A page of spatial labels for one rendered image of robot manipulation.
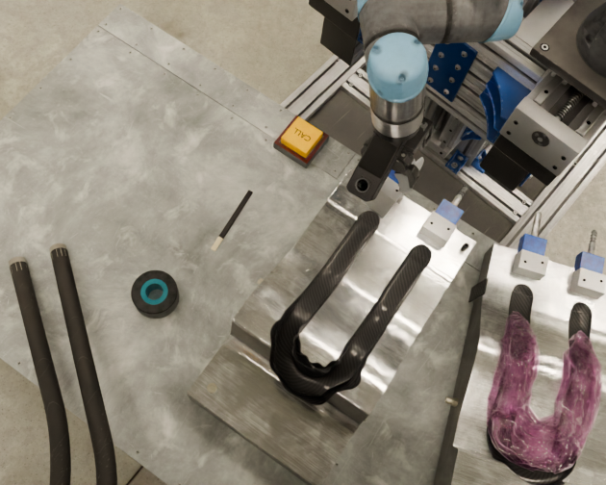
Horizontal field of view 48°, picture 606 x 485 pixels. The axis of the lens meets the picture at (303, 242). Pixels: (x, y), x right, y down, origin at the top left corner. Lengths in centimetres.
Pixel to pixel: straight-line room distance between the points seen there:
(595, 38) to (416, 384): 67
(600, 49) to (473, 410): 64
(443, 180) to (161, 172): 99
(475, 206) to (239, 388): 112
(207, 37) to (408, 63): 169
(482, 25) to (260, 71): 152
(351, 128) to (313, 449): 119
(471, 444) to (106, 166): 83
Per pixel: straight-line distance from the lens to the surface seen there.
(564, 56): 131
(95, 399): 113
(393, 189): 119
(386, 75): 87
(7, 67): 256
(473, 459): 113
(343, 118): 210
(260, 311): 109
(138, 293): 122
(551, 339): 126
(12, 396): 212
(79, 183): 136
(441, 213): 123
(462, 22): 98
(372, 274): 118
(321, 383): 114
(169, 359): 122
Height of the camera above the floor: 199
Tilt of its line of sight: 69 degrees down
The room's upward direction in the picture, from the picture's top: 12 degrees clockwise
